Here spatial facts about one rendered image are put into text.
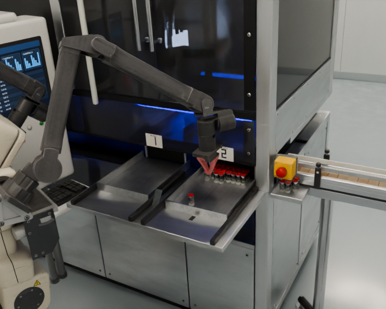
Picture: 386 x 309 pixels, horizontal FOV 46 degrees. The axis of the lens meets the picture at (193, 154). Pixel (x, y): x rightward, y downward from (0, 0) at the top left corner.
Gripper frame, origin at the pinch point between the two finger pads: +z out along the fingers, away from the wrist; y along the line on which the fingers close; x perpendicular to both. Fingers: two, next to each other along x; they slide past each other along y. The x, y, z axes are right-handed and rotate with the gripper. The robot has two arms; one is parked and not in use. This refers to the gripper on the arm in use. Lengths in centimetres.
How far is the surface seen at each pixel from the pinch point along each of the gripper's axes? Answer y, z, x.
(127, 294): 27, 107, 74
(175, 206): 0.6, 18.2, 15.8
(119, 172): 15, 19, 54
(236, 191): 22.7, 20.2, 0.7
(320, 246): 42, 51, -30
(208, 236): -8.8, 20.2, -3.1
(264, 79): 27.7, -26.1, -9.7
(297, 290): 73, 109, -11
